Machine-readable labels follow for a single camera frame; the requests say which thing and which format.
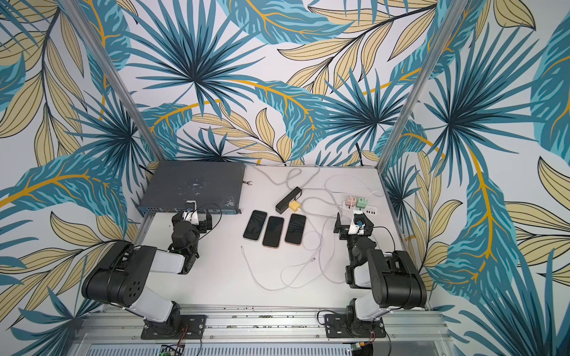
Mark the black phone grey case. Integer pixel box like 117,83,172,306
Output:
243,210,267,241

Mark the black phone pink case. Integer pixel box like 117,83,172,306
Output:
262,217,284,249

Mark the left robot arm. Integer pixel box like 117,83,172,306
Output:
81,210,213,334

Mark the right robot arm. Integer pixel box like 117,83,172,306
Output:
333,211,427,335

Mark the white power strip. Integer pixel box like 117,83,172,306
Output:
342,206,378,217

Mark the green plug adapter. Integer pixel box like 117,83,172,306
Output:
356,198,368,209

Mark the pink plug adapter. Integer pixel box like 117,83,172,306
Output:
345,197,358,209

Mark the yellow charger adapter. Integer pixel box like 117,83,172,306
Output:
289,200,301,212

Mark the black power bank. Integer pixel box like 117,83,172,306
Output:
275,187,302,214

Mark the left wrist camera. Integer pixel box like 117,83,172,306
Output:
182,200,199,225

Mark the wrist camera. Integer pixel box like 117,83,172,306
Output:
348,212,368,235
182,200,199,225

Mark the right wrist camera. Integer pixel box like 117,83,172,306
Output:
348,212,368,235

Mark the grey network switch box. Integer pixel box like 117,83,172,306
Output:
138,161,245,214

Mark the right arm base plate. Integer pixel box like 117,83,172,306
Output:
322,313,386,340

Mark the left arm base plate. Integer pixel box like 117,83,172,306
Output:
141,314,207,341

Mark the aluminium rail frame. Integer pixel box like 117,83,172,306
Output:
68,306,457,355

